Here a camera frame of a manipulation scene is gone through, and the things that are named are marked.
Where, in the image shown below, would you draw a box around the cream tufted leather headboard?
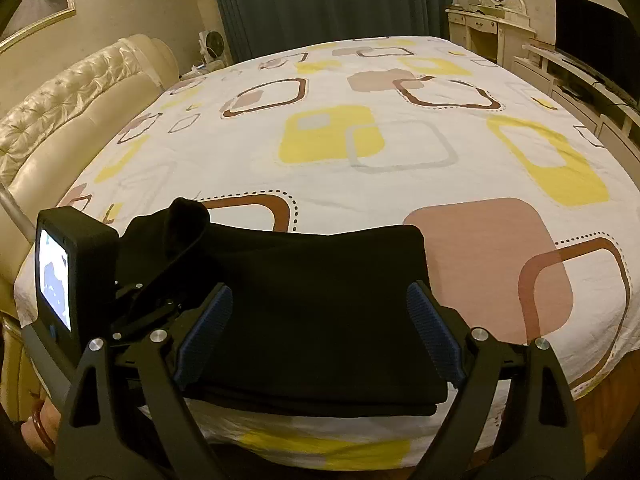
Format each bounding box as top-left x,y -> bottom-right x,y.
0,34 -> 181,421

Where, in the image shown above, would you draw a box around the person's left forearm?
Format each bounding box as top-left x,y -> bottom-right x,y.
30,392 -> 68,461

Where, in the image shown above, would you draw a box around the red-brown bracelet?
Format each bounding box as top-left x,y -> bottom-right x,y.
31,402 -> 53,453

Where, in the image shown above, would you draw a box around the black pants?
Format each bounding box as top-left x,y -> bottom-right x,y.
115,197 -> 448,418

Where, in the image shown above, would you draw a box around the gold framed wall picture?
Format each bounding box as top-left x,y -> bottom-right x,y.
0,0 -> 77,53

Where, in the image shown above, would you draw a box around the white vanity table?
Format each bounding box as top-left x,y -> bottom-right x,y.
446,5 -> 531,66

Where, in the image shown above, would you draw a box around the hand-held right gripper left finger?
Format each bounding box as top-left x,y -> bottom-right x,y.
52,282 -> 234,480

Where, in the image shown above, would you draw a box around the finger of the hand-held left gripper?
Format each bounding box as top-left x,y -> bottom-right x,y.
111,280 -> 201,345

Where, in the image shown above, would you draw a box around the white television stand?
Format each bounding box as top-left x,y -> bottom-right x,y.
512,40 -> 640,161

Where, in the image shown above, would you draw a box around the black flat screen television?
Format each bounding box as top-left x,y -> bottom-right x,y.
554,0 -> 640,106

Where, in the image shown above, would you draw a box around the small white desk fan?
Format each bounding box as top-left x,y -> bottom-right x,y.
198,30 -> 228,68

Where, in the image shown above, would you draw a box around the patterned white bed sheet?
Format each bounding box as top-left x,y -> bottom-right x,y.
12,35 -> 632,471

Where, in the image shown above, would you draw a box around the dark teal curtain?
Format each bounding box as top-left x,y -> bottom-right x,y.
206,0 -> 456,63

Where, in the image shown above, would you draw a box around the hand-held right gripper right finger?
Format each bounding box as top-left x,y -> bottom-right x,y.
406,280 -> 586,480

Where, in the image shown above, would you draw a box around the grey metal tube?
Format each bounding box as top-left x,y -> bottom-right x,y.
0,185 -> 40,242

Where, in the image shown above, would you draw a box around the dark cloth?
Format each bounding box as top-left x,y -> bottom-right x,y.
0,400 -> 56,480

